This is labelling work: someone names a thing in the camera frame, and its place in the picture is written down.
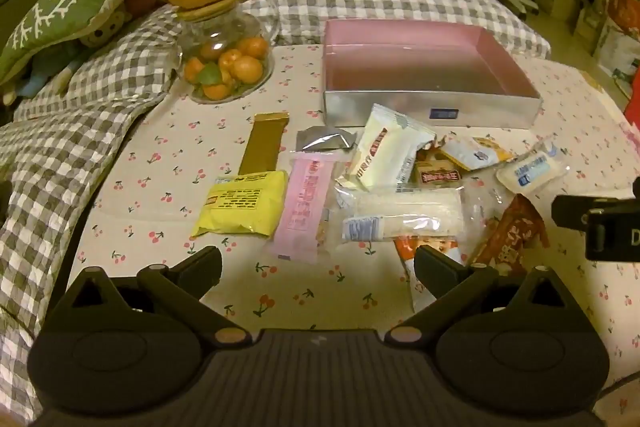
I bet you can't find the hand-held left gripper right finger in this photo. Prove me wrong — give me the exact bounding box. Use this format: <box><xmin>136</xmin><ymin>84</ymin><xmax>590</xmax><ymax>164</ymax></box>
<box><xmin>387</xmin><ymin>244</ymin><xmax>593</xmax><ymax>350</ymax></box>

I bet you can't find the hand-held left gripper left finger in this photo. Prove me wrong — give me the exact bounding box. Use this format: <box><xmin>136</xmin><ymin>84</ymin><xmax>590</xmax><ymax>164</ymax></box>
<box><xmin>47</xmin><ymin>246</ymin><xmax>253</xmax><ymax>350</ymax></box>

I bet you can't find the small orange plush cushion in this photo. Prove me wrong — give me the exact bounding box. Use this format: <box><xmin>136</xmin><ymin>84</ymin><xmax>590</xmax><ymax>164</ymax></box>
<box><xmin>122</xmin><ymin>0</ymin><xmax>163</xmax><ymax>18</ymax></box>

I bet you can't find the blue plush toy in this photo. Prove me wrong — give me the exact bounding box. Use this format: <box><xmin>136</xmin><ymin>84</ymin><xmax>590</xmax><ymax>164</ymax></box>
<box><xmin>0</xmin><ymin>42</ymin><xmax>86</xmax><ymax>102</ymax></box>

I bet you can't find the cream white snack packet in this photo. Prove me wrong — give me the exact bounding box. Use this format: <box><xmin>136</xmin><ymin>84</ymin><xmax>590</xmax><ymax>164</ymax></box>
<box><xmin>345</xmin><ymin>103</ymin><xmax>437</xmax><ymax>192</ymax></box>

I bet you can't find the clear rice cracker packet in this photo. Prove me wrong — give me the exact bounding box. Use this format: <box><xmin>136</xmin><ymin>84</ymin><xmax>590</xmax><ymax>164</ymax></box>
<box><xmin>325</xmin><ymin>186</ymin><xmax>468</xmax><ymax>258</ymax></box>

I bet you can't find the pink snack packet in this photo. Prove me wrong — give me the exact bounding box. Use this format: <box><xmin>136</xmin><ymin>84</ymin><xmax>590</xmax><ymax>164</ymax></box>
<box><xmin>265</xmin><ymin>152</ymin><xmax>333</xmax><ymax>265</ymax></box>

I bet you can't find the pink box with silver sides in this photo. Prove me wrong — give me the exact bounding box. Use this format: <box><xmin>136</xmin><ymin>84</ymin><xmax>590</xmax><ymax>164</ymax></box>
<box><xmin>320</xmin><ymin>19</ymin><xmax>543</xmax><ymax>130</ymax></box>

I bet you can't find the silver foil snack packet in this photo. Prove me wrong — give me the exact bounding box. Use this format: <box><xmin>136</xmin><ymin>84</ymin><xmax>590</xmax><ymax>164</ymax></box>
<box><xmin>295</xmin><ymin>126</ymin><xmax>357</xmax><ymax>152</ymax></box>

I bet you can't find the green embroidered pillow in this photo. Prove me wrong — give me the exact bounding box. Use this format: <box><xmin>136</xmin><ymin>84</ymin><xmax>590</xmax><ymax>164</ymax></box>
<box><xmin>0</xmin><ymin>0</ymin><xmax>176</xmax><ymax>80</ymax></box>

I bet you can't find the gold snack packet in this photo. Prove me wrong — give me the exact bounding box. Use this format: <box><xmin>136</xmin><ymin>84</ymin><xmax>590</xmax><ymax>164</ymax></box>
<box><xmin>237</xmin><ymin>112</ymin><xmax>292</xmax><ymax>175</ymax></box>

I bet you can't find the small yellow white packet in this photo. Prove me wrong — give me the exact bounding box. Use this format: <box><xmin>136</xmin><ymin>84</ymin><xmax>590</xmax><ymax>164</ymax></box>
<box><xmin>440</xmin><ymin>137</ymin><xmax>513</xmax><ymax>171</ymax></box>

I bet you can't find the pile of kumquats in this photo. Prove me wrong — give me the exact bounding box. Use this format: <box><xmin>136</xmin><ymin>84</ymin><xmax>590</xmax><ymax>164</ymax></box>
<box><xmin>184</xmin><ymin>36</ymin><xmax>269</xmax><ymax>100</ymax></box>

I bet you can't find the white packet with blue label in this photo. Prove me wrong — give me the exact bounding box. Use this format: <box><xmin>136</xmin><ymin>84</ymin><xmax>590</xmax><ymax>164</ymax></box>
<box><xmin>496</xmin><ymin>143</ymin><xmax>571</xmax><ymax>195</ymax></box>

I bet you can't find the small brown red packet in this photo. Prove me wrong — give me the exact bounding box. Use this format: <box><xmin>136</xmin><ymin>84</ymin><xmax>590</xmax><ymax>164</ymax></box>
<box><xmin>415</xmin><ymin>149</ymin><xmax>463</xmax><ymax>188</ymax></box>

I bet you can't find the cherry print tablecloth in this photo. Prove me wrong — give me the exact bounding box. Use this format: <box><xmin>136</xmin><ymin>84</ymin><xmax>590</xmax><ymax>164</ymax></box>
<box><xmin>52</xmin><ymin>42</ymin><xmax>640</xmax><ymax>427</ymax></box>

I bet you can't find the red plastic stool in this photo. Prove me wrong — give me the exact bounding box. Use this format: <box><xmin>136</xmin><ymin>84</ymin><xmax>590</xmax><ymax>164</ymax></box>
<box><xmin>622</xmin><ymin>67</ymin><xmax>640</xmax><ymax>128</ymax></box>

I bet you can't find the grey checked quilt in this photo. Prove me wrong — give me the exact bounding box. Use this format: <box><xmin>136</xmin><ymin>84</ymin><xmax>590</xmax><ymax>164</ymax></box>
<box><xmin>0</xmin><ymin>0</ymin><xmax>551</xmax><ymax>427</ymax></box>

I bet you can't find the red white shopping bag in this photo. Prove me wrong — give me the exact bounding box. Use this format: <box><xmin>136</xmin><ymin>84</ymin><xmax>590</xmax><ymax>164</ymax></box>
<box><xmin>592</xmin><ymin>0</ymin><xmax>640</xmax><ymax>78</ymax></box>

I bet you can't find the brown plush monkey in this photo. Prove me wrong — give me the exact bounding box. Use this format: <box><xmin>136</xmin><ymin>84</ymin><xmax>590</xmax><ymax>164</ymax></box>
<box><xmin>80</xmin><ymin>4</ymin><xmax>133</xmax><ymax>48</ymax></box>

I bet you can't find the yellow snack packet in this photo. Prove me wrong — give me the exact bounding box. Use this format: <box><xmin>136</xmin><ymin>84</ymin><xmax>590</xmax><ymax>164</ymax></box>
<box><xmin>191</xmin><ymin>170</ymin><xmax>290</xmax><ymax>238</ymax></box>

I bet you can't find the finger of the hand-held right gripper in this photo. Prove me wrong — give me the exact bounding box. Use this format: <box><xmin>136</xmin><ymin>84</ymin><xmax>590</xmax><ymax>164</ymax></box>
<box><xmin>551</xmin><ymin>194</ymin><xmax>601</xmax><ymax>228</ymax></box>

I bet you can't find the glass jar with handle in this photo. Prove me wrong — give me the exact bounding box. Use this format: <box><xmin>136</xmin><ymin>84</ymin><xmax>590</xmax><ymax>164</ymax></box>
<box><xmin>175</xmin><ymin>0</ymin><xmax>281</xmax><ymax>104</ymax></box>

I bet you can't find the orange white biscuit packet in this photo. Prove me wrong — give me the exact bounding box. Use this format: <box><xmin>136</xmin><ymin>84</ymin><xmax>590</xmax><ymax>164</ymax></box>
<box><xmin>394</xmin><ymin>234</ymin><xmax>468</xmax><ymax>314</ymax></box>

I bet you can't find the red brown snack packet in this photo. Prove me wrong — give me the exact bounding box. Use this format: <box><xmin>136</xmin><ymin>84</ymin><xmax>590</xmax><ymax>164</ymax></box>
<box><xmin>467</xmin><ymin>194</ymin><xmax>551</xmax><ymax>278</ymax></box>

